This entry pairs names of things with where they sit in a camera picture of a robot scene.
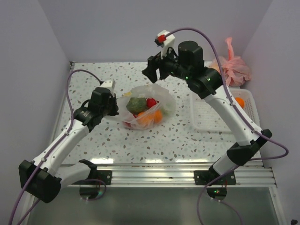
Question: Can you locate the orange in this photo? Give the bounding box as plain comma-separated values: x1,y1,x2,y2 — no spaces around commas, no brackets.
153,110,163,124
235,97,245,108
137,112,153,126

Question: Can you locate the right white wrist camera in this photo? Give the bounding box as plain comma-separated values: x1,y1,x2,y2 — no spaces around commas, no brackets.
154,30,175,59

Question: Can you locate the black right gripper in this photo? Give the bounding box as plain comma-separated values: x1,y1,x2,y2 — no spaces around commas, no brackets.
142,43,191,83

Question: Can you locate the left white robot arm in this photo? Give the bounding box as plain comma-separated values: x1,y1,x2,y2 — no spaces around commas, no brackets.
19,80,118,203

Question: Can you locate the pink plastic bag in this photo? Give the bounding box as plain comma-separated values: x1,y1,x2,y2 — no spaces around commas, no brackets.
219,37,252,87

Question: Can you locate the purple cable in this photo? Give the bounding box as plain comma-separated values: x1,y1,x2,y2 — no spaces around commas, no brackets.
167,28,289,225
8,69,104,225

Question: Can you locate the peach in pink bag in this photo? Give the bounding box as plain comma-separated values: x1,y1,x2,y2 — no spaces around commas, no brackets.
209,65,220,73

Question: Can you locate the clear printed plastic bag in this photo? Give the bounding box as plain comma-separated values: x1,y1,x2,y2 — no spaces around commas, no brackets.
116,84,176,130

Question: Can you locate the aluminium mounting rail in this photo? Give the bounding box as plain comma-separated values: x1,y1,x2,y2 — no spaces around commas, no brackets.
97,162,277,188

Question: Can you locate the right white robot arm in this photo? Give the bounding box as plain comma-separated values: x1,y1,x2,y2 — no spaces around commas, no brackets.
142,41,272,184

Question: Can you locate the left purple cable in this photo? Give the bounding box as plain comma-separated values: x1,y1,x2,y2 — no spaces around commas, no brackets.
8,69,104,225

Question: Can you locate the red fruit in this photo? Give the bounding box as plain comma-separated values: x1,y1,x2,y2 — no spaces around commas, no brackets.
146,98,158,108

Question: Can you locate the right black base bracket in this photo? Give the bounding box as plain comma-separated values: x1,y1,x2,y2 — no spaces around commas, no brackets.
194,170,237,186

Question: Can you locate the left black base bracket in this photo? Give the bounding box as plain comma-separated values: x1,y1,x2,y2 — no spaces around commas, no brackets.
84,170,113,185

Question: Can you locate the orange in basket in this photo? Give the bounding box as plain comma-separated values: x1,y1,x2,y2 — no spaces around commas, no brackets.
235,97,245,108

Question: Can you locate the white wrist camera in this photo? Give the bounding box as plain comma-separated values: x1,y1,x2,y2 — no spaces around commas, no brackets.
154,30,175,59
100,79,116,89

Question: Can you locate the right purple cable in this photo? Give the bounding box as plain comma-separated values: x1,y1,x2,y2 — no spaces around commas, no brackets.
167,28,289,225

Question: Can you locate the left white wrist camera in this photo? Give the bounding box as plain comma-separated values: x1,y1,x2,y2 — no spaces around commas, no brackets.
100,79,116,89

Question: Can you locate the black base bracket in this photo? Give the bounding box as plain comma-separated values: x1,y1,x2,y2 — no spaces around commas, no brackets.
84,170,113,185
194,170,237,186

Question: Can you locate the white plastic basket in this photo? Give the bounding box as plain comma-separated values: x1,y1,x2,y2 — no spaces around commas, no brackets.
190,88,260,133

